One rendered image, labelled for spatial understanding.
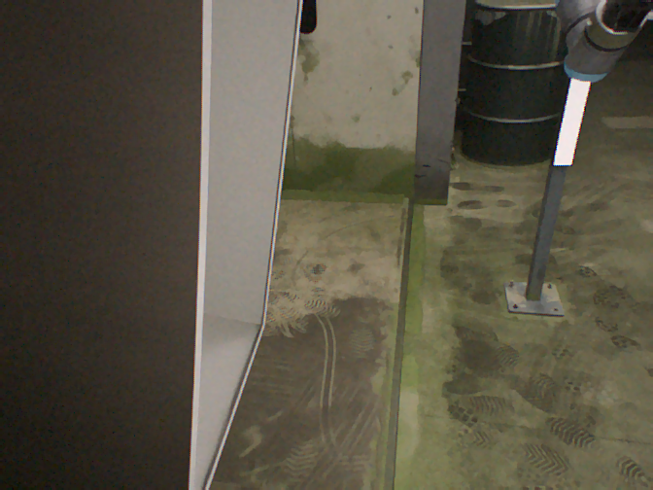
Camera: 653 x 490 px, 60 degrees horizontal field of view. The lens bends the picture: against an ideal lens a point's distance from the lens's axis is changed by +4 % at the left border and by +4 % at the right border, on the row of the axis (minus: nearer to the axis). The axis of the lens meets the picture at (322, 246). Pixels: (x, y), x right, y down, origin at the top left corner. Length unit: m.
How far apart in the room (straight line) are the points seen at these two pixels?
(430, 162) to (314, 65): 0.77
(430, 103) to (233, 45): 1.76
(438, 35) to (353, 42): 0.39
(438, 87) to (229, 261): 1.68
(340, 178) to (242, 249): 1.69
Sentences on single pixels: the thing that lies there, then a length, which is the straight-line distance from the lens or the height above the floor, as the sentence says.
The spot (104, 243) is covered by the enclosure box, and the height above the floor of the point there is 1.10.
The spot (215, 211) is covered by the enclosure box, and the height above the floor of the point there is 0.81.
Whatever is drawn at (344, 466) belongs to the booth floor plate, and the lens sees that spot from 1.70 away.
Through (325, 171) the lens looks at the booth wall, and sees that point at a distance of 3.00.
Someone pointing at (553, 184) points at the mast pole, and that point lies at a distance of 2.11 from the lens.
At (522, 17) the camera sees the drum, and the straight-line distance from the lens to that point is 3.24.
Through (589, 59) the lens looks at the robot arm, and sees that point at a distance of 1.31.
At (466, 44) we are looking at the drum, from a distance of 3.84.
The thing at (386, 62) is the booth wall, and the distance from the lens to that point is 2.77.
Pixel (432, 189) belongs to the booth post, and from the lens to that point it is 2.99.
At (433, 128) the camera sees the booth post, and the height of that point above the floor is 0.43.
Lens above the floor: 1.42
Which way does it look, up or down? 32 degrees down
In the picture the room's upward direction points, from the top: 4 degrees counter-clockwise
